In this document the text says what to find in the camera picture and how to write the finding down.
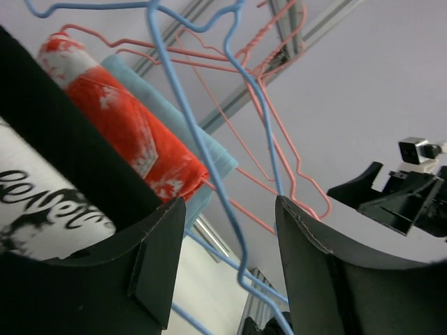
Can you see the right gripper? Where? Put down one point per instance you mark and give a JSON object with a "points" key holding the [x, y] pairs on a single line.
{"points": [[409, 199]]}

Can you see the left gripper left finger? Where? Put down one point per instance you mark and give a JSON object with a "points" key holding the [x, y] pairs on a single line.
{"points": [[122, 285]]}

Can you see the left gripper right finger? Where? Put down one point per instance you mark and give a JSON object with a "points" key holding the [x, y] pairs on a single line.
{"points": [[336, 285]]}

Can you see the black white print trousers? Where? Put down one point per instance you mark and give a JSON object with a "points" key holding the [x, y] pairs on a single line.
{"points": [[43, 216]]}

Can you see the orange white trousers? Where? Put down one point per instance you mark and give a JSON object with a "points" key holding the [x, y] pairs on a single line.
{"points": [[167, 166]]}

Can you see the light blue trousers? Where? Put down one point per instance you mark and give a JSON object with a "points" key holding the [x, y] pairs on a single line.
{"points": [[175, 121]]}

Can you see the aluminium frame right post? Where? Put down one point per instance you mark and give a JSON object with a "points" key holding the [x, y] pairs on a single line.
{"points": [[257, 317]]}

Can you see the pink wire hanger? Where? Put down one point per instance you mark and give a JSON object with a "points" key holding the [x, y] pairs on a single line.
{"points": [[266, 42]]}

